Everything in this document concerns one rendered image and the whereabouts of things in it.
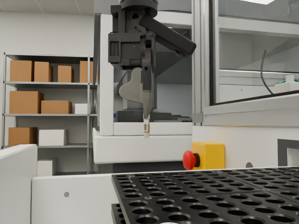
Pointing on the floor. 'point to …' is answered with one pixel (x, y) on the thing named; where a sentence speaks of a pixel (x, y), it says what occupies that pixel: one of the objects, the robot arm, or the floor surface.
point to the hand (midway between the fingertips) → (150, 111)
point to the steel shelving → (70, 59)
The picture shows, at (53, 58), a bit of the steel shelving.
